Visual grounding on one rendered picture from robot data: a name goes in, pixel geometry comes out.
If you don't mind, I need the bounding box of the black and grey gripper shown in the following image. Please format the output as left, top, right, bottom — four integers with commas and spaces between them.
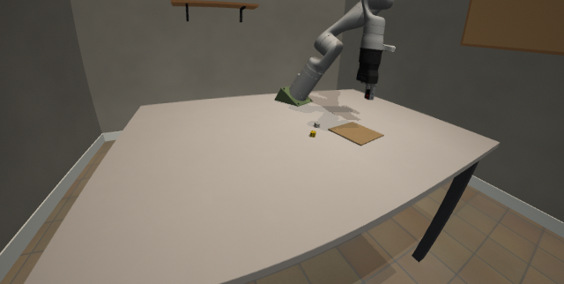
356, 34, 395, 100

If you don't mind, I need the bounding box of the tan flat mat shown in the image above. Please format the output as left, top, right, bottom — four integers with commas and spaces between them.
328, 122, 384, 146

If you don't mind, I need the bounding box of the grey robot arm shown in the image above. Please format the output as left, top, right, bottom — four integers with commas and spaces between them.
289, 0, 394, 101

